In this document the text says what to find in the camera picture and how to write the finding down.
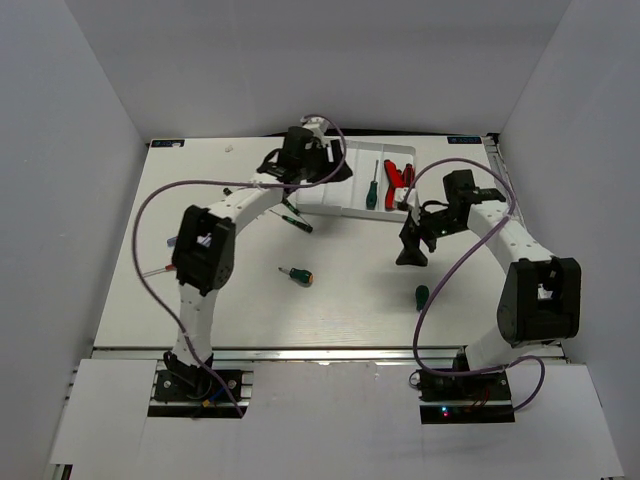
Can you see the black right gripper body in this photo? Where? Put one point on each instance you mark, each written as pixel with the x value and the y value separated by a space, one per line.
pixel 436 225

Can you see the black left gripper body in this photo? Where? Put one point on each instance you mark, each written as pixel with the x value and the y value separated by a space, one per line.
pixel 315 163

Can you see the long green screwdriver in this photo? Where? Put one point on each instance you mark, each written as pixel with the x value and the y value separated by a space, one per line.
pixel 372 193

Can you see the red curved utility knife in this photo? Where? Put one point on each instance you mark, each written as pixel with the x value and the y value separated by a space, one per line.
pixel 395 181

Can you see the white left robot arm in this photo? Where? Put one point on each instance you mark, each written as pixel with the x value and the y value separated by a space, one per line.
pixel 204 253

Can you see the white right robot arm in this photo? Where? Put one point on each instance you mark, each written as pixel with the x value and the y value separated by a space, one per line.
pixel 540 302

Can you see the white compartment tray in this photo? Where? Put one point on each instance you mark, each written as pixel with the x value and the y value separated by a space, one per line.
pixel 347 198

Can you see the black green precision screwdriver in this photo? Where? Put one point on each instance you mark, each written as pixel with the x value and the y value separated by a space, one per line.
pixel 291 207

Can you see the black precision screwdriver lower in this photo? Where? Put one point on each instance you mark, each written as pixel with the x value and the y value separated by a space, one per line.
pixel 301 225

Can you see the stubby green orange screwdriver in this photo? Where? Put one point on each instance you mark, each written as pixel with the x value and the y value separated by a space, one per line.
pixel 300 276

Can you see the blue table label left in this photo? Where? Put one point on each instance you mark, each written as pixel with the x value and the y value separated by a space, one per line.
pixel 167 143

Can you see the red handled thin screwdriver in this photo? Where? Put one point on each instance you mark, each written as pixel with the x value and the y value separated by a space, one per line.
pixel 165 269

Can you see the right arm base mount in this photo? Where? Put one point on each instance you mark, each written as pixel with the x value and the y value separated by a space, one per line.
pixel 447 400

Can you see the aluminium rail frame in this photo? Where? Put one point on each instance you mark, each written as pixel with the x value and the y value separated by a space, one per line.
pixel 331 363

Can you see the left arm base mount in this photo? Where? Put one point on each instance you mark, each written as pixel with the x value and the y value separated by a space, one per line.
pixel 189 391

